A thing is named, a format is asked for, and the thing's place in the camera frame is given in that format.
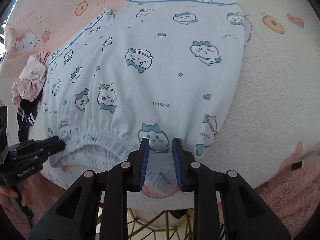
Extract light blue cartoon pajama pants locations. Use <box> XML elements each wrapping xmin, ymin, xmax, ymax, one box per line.
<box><xmin>43</xmin><ymin>0</ymin><xmax>246</xmax><ymax>197</ymax></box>

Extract person's left hand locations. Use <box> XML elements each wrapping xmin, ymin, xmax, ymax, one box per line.
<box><xmin>1</xmin><ymin>181</ymin><xmax>33</xmax><ymax>209</ymax></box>

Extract navy striped garment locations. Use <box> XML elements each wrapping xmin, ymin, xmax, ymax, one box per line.
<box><xmin>17</xmin><ymin>91</ymin><xmax>43</xmax><ymax>142</ymax></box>

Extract pink fuzzy right sleeve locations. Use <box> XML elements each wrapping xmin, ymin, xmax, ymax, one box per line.
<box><xmin>254</xmin><ymin>162</ymin><xmax>319</xmax><ymax>238</ymax></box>

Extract pink cartoon pajama garment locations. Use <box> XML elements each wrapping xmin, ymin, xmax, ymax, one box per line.
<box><xmin>11</xmin><ymin>50</ymin><xmax>49</xmax><ymax>108</ymax></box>

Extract gold wire stool frame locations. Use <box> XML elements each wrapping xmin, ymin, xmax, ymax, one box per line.
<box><xmin>125</xmin><ymin>208</ymin><xmax>194</xmax><ymax>239</ymax></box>

